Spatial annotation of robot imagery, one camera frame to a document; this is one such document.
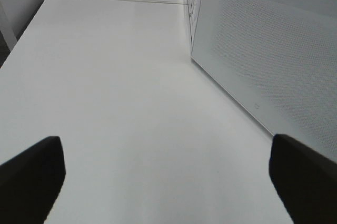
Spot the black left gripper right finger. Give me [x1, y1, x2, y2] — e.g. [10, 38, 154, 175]
[269, 134, 336, 223]

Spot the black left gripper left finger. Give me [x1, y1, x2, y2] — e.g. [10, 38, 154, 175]
[1, 136, 66, 223]

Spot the white microwave door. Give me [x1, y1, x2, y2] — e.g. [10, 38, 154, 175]
[192, 0, 336, 160]

